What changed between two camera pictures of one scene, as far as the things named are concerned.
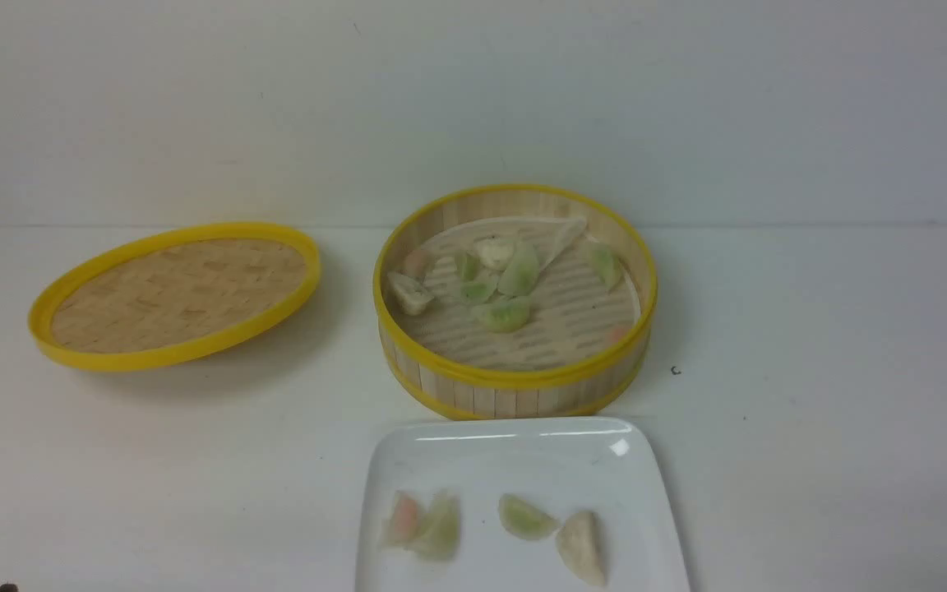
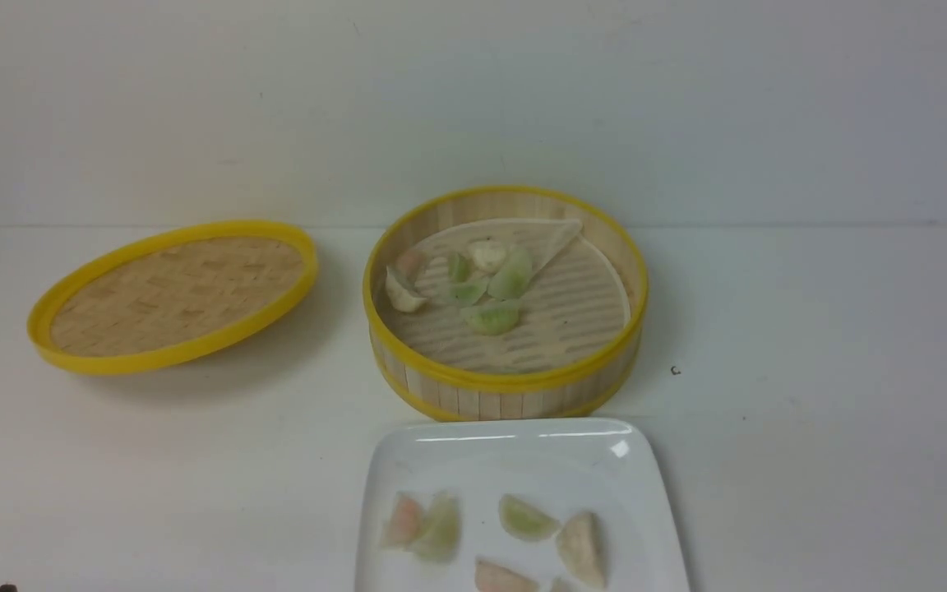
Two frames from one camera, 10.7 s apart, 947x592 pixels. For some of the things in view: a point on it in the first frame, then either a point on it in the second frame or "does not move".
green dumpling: [525, 520] does not move
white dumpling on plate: [579, 545] does not move
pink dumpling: [616, 334] -> [491, 578]
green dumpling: [441, 538] does not move
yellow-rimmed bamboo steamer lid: [173, 293] does not move
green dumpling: [608, 266] -> [561, 585]
